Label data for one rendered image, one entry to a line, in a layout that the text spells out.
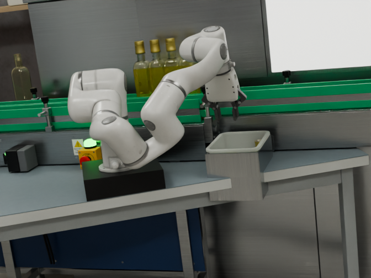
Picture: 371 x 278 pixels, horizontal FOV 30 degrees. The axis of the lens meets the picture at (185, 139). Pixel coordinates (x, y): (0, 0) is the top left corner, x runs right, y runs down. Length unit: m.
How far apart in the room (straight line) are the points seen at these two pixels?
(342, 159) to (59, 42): 1.22
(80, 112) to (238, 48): 0.75
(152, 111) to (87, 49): 0.96
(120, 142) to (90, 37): 0.96
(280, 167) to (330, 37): 0.53
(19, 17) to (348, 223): 3.55
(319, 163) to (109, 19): 1.00
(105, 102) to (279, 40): 0.78
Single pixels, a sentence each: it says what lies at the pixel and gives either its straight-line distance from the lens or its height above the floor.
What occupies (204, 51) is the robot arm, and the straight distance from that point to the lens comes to 1.97.
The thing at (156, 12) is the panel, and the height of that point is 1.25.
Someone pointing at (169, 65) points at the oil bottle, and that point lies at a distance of 2.46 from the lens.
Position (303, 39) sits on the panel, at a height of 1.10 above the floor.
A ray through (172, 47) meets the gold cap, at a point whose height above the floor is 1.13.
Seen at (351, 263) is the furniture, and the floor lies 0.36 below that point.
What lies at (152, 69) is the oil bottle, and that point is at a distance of 2.48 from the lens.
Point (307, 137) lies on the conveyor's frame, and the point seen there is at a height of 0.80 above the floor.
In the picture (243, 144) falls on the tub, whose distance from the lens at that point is 2.34.
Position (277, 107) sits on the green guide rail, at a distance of 2.38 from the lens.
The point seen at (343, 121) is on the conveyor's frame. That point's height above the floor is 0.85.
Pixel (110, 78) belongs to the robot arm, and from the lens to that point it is 2.11.
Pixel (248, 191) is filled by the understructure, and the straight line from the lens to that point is 2.17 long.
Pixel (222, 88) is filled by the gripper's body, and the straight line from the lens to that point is 2.11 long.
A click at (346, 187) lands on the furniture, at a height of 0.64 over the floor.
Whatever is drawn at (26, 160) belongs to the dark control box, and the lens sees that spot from 2.55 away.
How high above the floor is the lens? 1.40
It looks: 14 degrees down
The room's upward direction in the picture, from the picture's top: 7 degrees counter-clockwise
